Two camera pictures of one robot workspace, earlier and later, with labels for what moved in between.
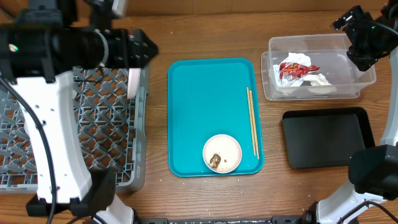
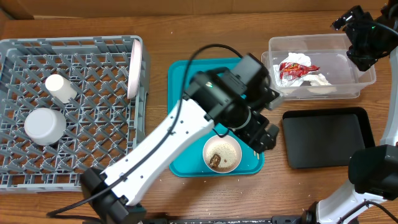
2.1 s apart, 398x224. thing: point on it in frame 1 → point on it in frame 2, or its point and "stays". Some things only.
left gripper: (137, 60) → (249, 134)
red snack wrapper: (290, 70) stays
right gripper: (347, 22) stays
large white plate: (134, 82) stays
